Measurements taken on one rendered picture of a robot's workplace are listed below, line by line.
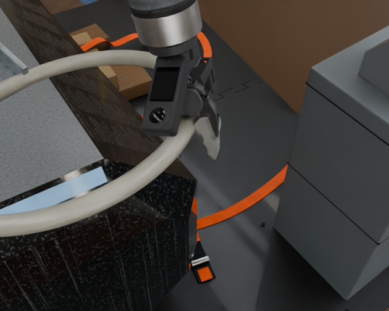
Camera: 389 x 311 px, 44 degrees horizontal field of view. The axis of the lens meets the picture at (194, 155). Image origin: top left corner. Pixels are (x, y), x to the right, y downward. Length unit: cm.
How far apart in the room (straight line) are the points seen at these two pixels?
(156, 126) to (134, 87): 183
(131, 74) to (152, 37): 188
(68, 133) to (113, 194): 56
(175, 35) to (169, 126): 12
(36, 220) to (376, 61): 98
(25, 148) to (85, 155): 14
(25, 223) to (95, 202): 9
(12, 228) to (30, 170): 48
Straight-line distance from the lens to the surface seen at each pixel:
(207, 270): 189
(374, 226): 155
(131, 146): 128
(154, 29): 65
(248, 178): 216
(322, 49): 293
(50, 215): 66
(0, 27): 159
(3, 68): 111
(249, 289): 189
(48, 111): 126
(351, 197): 155
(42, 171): 113
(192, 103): 71
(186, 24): 65
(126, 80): 250
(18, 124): 125
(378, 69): 136
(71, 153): 115
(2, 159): 119
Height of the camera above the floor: 172
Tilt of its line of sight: 50 degrees down
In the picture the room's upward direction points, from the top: straight up
